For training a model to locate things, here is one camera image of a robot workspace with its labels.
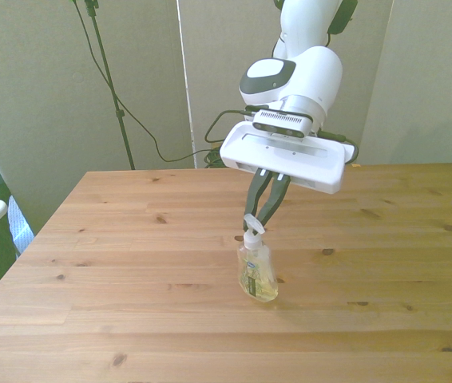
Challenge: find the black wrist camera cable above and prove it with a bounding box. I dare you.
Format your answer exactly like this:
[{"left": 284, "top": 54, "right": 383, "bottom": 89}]
[{"left": 204, "top": 105, "right": 261, "bottom": 145}]

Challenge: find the black cable bundle on arm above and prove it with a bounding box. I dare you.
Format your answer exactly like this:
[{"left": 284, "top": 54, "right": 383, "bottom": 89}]
[{"left": 327, "top": 0, "right": 359, "bottom": 45}]

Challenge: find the black tripod cable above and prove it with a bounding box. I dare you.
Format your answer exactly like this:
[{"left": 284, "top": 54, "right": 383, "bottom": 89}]
[{"left": 68, "top": 0, "right": 216, "bottom": 164}]

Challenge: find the coiled black cable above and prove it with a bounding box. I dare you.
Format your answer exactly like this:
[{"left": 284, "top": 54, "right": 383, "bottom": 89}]
[{"left": 203, "top": 146, "right": 228, "bottom": 169}]

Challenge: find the black gripper side cable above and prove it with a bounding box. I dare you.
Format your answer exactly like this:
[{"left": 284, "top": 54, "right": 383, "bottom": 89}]
[{"left": 316, "top": 128, "right": 360, "bottom": 165}]

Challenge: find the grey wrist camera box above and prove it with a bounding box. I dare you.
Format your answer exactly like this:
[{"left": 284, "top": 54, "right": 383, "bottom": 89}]
[{"left": 252, "top": 109, "right": 315, "bottom": 142}]

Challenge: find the white mesh fabric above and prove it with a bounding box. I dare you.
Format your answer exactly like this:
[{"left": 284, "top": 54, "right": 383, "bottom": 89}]
[{"left": 7, "top": 195, "right": 36, "bottom": 257}]

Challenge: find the white wall panel strip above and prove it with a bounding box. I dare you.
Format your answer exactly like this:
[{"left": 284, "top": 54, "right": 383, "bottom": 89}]
[{"left": 175, "top": 0, "right": 200, "bottom": 169}]

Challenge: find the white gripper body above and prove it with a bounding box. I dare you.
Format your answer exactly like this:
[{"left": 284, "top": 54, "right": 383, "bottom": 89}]
[{"left": 219, "top": 121, "right": 359, "bottom": 196}]

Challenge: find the black camera tripod stand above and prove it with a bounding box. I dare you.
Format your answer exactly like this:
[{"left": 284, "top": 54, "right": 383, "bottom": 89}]
[{"left": 83, "top": 0, "right": 137, "bottom": 171}]

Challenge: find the clear hand sanitizer pump bottle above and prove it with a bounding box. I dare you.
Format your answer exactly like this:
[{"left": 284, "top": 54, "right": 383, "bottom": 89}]
[{"left": 236, "top": 212, "right": 280, "bottom": 306}]

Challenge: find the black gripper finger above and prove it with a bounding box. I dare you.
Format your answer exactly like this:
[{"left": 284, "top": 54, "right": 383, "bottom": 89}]
[
  {"left": 242, "top": 168, "right": 272, "bottom": 232},
  {"left": 255, "top": 172, "right": 292, "bottom": 235}
]

